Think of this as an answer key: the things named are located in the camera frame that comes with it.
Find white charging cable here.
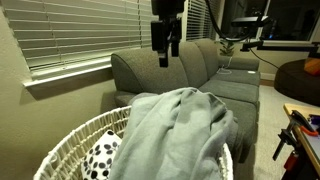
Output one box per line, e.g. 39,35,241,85
216,55,233,75

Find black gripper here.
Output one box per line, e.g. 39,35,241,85
151,0,185,67

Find dark round ottoman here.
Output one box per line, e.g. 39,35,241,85
274,59,320,106

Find white woven basket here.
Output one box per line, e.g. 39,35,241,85
33,106,233,180

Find white leaf-pattern pillow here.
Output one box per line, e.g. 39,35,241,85
81,130,122,180

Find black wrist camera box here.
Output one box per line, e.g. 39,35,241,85
151,21,166,52

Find wooden table with clamps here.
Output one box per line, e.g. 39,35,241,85
272,103,320,180

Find orange object on ottoman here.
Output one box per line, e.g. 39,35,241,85
304,57,320,76

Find white window blinds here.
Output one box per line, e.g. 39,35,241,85
1,0,158,79

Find green potted plant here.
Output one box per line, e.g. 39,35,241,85
220,39,234,57

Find grey fabric couch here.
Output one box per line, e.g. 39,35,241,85
111,38,260,163

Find green blanket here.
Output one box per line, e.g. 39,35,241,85
110,88,233,180

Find black camera on boom arm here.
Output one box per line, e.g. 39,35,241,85
231,16,320,53

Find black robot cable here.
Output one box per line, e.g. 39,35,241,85
203,0,264,43

